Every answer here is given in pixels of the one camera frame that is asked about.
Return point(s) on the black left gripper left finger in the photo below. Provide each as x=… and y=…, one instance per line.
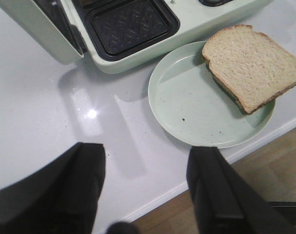
x=60, y=198

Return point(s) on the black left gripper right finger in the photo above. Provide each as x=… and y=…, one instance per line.
x=224, y=203

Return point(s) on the white bread slice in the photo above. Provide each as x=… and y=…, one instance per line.
x=251, y=67

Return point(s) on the mint green breakfast maker lid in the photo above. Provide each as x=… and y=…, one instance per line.
x=52, y=24

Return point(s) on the black robot base below table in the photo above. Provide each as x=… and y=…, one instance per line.
x=286, y=209

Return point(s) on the mint green breakfast maker base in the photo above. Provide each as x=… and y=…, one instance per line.
x=122, y=34

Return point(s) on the mint green round plate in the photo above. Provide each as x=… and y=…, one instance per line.
x=190, y=106

